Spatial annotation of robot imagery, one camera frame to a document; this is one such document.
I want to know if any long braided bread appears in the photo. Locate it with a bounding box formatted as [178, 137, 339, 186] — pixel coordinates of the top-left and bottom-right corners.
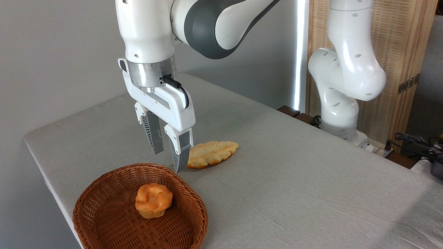
[187, 140, 239, 169]

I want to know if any white power strip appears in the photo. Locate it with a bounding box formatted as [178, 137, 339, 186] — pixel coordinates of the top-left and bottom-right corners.
[360, 138, 395, 158]

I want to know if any black cable bundle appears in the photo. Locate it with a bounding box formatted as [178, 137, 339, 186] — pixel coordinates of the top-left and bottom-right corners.
[394, 132, 443, 160]

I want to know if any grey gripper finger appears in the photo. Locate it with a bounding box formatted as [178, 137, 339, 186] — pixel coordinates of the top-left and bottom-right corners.
[164, 124, 193, 174]
[134, 102, 165, 155]

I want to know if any round orange bread bun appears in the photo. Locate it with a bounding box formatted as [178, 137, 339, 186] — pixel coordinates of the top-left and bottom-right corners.
[135, 183, 173, 219]

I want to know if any wooden folding screen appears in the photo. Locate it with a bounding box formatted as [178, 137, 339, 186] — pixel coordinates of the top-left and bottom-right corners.
[306, 0, 439, 153]

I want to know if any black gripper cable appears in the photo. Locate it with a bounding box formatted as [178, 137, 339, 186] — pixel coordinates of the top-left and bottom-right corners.
[161, 74, 190, 109]

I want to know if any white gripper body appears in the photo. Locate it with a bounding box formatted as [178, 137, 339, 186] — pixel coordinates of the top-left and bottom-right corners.
[118, 58, 196, 132]

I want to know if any dark brown wooden block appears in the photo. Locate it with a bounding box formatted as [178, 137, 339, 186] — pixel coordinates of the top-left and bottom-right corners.
[277, 105, 301, 118]

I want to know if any brown wicker basket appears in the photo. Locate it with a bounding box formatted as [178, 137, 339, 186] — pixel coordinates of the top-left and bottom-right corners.
[72, 163, 209, 249]

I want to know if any metal screen hinge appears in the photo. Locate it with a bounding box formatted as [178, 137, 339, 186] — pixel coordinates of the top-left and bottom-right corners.
[397, 73, 421, 95]

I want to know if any grey tablecloth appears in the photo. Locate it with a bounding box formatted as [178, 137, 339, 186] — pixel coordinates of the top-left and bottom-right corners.
[23, 73, 443, 249]

